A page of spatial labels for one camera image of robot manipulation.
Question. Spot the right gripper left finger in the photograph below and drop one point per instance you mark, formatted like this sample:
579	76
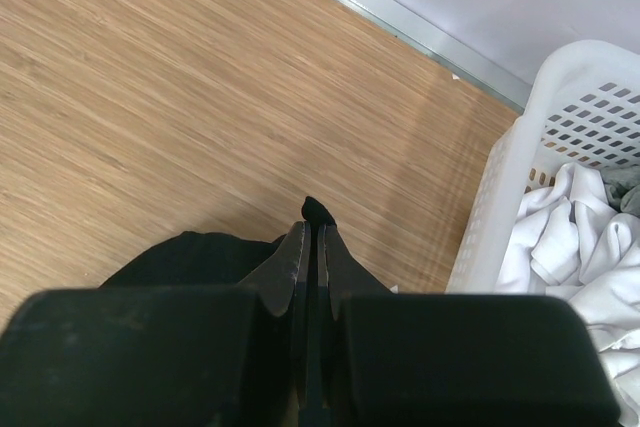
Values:
281	283

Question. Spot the white laundry basket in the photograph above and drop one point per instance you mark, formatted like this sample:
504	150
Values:
584	109

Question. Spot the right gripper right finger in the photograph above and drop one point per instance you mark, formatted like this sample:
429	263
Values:
354	322

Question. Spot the black t shirt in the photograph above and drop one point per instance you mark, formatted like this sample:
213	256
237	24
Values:
192	258

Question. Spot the aluminium frame rail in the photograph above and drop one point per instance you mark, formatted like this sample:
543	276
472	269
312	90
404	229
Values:
447	51

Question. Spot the grey t shirt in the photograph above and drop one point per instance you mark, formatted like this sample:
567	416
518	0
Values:
622	186

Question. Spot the white t shirt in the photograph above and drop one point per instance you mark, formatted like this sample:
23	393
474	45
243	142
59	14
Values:
568	242

